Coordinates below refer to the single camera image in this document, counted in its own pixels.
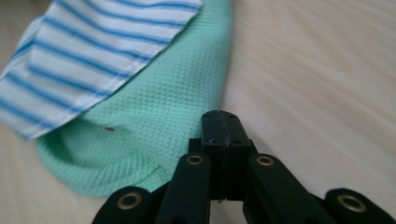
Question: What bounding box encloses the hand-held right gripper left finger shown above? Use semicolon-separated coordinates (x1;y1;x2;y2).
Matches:
188;110;226;201

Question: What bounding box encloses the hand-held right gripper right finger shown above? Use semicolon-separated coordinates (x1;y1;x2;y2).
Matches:
219;110;258;202

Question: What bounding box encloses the teal cloth garment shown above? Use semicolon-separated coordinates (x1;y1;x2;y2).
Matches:
0;0;233;198

